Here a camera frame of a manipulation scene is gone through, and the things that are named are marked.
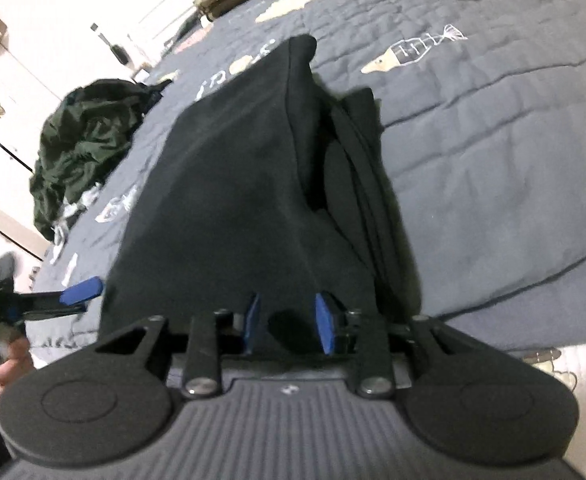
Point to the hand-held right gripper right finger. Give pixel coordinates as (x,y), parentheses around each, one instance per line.
(327,322)

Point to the black sweatshirt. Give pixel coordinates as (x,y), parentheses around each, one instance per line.
(233,185)

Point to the white headboard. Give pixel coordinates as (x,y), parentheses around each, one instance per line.
(173,5)

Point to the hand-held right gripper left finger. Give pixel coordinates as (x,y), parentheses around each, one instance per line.
(253,322)

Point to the white wardrobe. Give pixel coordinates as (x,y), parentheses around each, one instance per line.
(3,85)

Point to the dark green crumpled garment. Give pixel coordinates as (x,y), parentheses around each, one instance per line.
(83,150)

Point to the grey printed quilt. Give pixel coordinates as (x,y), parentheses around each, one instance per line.
(473,135)

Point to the black wall-mounted device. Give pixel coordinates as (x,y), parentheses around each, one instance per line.
(118,52)

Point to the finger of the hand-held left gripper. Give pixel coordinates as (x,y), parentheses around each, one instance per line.
(83,292)
(38,316)

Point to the person's left hand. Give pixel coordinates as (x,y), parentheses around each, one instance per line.
(8,367)

